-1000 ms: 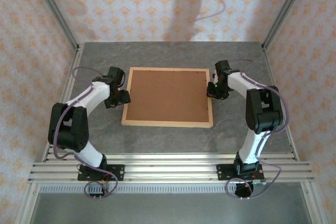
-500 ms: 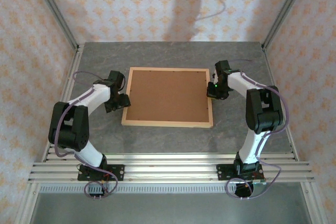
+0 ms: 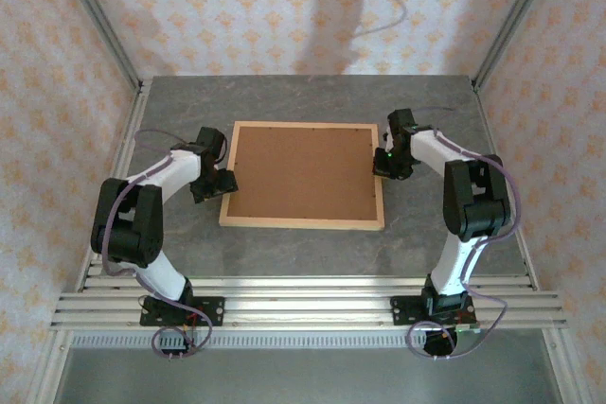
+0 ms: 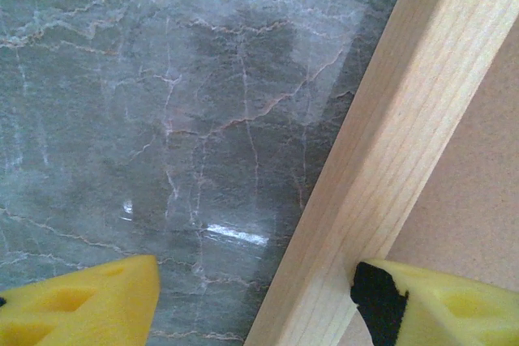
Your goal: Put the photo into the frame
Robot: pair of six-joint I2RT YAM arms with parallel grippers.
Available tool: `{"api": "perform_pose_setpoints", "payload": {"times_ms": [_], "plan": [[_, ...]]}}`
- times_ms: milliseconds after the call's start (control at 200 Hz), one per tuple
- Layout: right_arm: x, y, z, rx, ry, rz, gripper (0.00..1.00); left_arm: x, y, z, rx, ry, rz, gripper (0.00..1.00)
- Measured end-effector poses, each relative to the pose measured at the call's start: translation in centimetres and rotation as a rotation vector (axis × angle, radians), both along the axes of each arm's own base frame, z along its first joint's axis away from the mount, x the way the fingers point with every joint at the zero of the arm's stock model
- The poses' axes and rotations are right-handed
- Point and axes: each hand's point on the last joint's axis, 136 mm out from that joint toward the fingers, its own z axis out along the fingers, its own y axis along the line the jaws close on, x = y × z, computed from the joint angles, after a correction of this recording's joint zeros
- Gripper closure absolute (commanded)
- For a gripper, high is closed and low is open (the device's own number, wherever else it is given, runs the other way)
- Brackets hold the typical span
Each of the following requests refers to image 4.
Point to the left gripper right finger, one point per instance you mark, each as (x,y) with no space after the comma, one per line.
(446,313)

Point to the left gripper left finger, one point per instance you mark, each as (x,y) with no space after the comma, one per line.
(81,313)

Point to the light wooden picture frame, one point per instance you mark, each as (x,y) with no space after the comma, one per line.
(385,139)

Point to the brown backing board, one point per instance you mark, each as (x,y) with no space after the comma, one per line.
(478,180)

